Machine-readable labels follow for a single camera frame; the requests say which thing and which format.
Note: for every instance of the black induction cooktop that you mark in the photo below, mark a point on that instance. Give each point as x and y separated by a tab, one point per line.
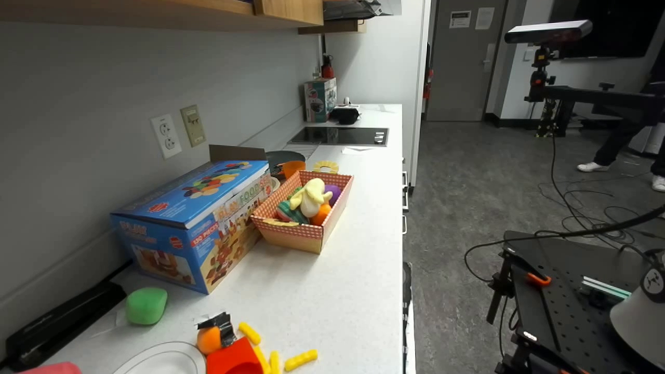
342	136

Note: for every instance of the black optical breadboard table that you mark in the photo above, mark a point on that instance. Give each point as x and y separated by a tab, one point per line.
564	293

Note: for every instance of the wooden right cabinet door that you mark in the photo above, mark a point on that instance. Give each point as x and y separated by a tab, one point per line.
308	13

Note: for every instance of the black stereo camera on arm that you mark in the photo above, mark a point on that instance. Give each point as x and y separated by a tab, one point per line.
558	32

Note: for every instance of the white wall outlet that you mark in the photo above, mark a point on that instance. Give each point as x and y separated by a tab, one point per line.
167	136

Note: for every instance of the small teal box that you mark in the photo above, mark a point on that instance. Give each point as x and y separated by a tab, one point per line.
318	98

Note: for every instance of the green sponge toy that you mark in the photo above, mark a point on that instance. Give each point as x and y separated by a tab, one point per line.
146	305

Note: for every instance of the orange plastic cup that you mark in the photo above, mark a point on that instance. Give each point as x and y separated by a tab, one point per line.
290	168

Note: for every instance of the coral pink cloth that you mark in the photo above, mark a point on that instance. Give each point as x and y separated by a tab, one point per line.
55	369

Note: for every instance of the yellow toy banana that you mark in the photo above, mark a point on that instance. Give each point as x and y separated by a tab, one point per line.
310	198

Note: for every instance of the person's legs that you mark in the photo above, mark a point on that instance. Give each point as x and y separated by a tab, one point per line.
625	134

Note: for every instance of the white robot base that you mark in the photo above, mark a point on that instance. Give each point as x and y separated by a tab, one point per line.
638	317

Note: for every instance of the blue toy food box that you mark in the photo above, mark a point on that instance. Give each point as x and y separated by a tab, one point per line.
199	226

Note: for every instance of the clear round plate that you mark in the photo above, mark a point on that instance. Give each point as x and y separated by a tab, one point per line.
165	358

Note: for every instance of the red fries toy box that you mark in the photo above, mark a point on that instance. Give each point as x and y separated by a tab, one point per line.
237	349

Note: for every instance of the beige wall switch plate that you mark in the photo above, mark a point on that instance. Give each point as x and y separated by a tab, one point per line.
194	125

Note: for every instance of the black flat stapler device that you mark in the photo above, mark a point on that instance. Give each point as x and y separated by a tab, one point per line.
43	337

